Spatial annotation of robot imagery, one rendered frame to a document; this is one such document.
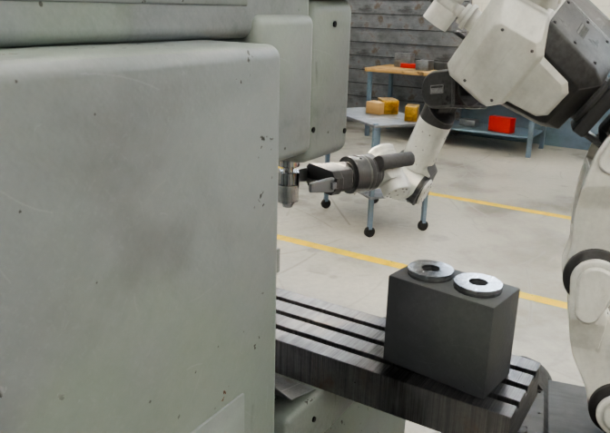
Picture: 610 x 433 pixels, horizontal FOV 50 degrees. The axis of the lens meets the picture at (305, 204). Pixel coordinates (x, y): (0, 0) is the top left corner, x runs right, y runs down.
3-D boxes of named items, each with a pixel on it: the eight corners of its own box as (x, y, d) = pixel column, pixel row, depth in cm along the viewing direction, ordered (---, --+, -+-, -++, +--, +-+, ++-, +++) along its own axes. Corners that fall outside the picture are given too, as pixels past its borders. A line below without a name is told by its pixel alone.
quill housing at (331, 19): (272, 139, 155) (274, -4, 146) (350, 151, 145) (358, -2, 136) (221, 152, 140) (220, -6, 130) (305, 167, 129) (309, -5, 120)
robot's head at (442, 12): (455, 36, 159) (425, 15, 160) (481, 0, 155) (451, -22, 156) (451, 37, 153) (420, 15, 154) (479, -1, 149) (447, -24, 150)
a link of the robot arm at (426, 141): (391, 173, 194) (421, 106, 183) (429, 195, 190) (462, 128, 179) (375, 185, 185) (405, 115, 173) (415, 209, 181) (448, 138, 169)
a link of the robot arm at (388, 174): (345, 163, 160) (381, 159, 166) (359, 204, 157) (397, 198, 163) (370, 142, 151) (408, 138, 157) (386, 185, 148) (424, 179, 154)
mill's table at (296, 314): (116, 265, 200) (114, 241, 198) (536, 396, 138) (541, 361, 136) (52, 291, 181) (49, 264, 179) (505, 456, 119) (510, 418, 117)
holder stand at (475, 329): (412, 339, 144) (419, 252, 138) (509, 374, 131) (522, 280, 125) (382, 359, 135) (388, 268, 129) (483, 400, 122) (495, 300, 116)
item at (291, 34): (213, 138, 140) (212, 9, 132) (312, 153, 128) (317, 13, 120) (149, 152, 124) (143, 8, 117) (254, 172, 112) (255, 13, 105)
